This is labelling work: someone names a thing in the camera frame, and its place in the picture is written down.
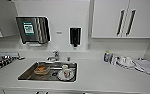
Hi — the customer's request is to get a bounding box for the steel paper towel dispenser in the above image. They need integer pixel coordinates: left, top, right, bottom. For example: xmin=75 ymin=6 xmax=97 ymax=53
xmin=15 ymin=16 xmax=52 ymax=47

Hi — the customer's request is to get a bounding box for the white patterned plate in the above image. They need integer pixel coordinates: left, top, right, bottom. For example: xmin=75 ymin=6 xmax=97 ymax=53
xmin=56 ymin=68 xmax=76 ymax=82

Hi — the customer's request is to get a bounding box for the white cup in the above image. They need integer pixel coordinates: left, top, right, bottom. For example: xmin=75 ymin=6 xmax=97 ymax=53
xmin=61 ymin=64 xmax=71 ymax=72

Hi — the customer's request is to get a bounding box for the small sink pump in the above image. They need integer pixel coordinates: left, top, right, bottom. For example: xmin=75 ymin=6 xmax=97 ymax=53
xmin=66 ymin=54 xmax=72 ymax=62

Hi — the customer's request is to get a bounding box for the orange bowl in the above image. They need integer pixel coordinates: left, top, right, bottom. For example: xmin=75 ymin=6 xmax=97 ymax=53
xmin=33 ymin=64 xmax=51 ymax=76

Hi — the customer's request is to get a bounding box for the dish rack with dishes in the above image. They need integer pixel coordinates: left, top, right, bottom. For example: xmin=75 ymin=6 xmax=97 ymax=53
xmin=0 ymin=54 xmax=22 ymax=73

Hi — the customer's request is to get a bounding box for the steel sink basin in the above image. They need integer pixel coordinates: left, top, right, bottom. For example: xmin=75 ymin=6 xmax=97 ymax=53
xmin=16 ymin=60 xmax=79 ymax=84

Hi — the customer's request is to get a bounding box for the chrome faucet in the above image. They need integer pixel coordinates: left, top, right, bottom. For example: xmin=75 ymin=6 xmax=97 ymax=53
xmin=46 ymin=50 xmax=61 ymax=63

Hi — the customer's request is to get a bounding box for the black soap dispenser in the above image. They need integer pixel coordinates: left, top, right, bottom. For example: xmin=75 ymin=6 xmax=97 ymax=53
xmin=68 ymin=27 xmax=82 ymax=49

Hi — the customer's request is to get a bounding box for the small wall label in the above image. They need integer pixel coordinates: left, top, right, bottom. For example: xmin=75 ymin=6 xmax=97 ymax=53
xmin=55 ymin=31 xmax=63 ymax=35

